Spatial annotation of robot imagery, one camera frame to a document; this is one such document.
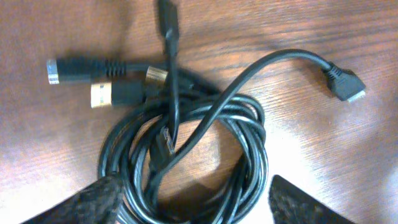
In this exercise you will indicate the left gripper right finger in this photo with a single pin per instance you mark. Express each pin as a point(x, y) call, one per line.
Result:
point(289, 204)

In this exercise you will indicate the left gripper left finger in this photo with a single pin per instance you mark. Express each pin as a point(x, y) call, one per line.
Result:
point(97, 203)

